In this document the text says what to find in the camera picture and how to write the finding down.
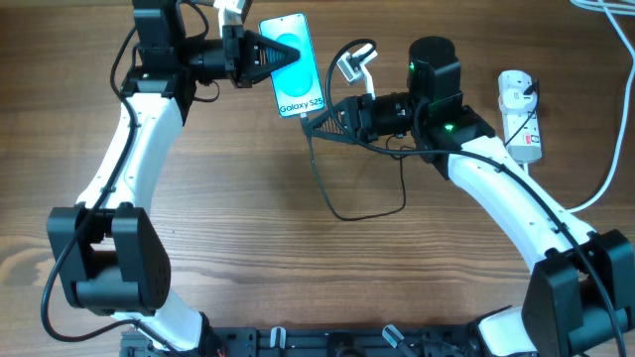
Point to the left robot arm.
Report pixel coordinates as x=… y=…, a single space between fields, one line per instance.
x=109 y=258

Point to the white USB charger plug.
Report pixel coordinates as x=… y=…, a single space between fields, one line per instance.
x=516 y=101

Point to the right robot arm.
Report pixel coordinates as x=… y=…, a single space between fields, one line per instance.
x=581 y=291

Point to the teal Galaxy smartphone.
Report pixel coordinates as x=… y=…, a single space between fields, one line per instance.
x=296 y=86

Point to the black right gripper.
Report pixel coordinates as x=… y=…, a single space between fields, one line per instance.
x=351 y=108

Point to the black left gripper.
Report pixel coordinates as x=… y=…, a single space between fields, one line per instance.
x=242 y=66

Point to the white power strip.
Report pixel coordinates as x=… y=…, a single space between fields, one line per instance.
x=522 y=137

